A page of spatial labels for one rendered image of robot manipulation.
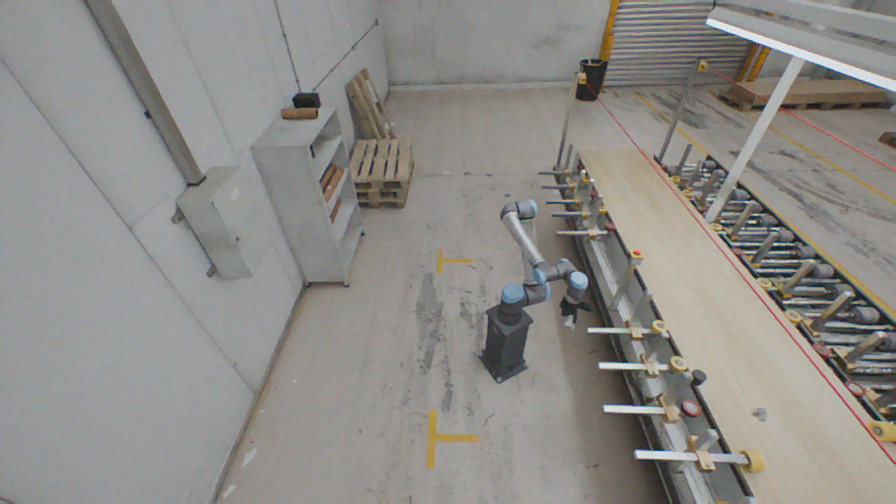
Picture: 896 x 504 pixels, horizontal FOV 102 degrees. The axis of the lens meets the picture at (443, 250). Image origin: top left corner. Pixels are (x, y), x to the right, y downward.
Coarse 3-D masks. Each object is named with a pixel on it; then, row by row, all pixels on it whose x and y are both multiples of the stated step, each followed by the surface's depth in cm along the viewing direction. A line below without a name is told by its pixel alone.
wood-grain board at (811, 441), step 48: (624, 192) 329; (672, 192) 327; (624, 240) 278; (672, 240) 276; (720, 240) 275; (672, 288) 239; (720, 288) 238; (672, 336) 211; (720, 336) 210; (768, 336) 209; (720, 384) 188; (768, 384) 187; (816, 384) 186; (720, 432) 171; (768, 432) 169; (816, 432) 169; (864, 432) 168; (768, 480) 155; (816, 480) 154; (864, 480) 154
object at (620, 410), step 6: (606, 408) 184; (612, 408) 184; (618, 408) 184; (624, 408) 184; (630, 408) 184; (636, 408) 184; (642, 408) 184; (648, 408) 184; (654, 408) 183; (660, 408) 183; (678, 408) 183; (618, 414) 185; (624, 414) 184; (630, 414) 184; (636, 414) 184; (642, 414) 183; (648, 414) 183; (654, 414) 183; (660, 414) 182; (678, 414) 181; (684, 414) 181
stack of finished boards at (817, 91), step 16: (816, 80) 729; (832, 80) 726; (848, 80) 723; (752, 96) 683; (768, 96) 676; (800, 96) 676; (816, 96) 676; (832, 96) 677; (848, 96) 677; (864, 96) 677; (880, 96) 676
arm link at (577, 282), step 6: (570, 276) 195; (576, 276) 194; (582, 276) 194; (570, 282) 195; (576, 282) 191; (582, 282) 191; (570, 288) 196; (576, 288) 193; (582, 288) 192; (570, 294) 198; (576, 294) 195; (582, 294) 196
